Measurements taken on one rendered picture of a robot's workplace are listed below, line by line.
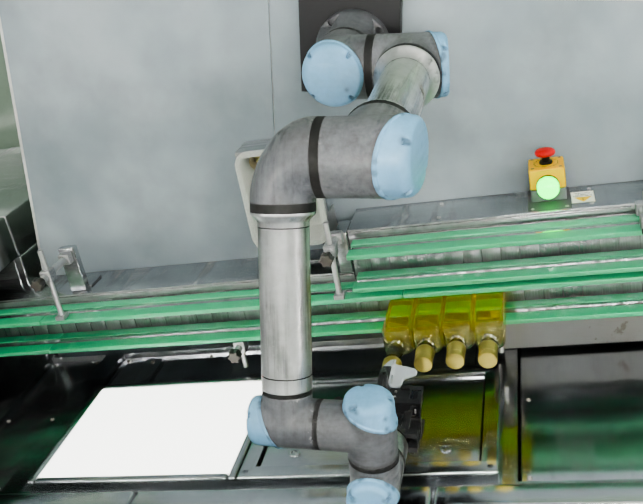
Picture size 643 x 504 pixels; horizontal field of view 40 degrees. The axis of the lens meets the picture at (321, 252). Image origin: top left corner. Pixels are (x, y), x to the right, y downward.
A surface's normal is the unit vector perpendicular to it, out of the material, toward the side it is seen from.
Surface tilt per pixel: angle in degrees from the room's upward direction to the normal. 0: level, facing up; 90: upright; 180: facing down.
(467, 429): 90
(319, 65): 9
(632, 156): 0
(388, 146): 30
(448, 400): 90
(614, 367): 90
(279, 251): 18
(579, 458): 90
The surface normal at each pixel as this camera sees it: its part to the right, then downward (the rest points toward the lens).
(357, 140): -0.22, -0.28
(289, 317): 0.19, 0.14
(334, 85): -0.35, 0.43
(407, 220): -0.19, -0.90
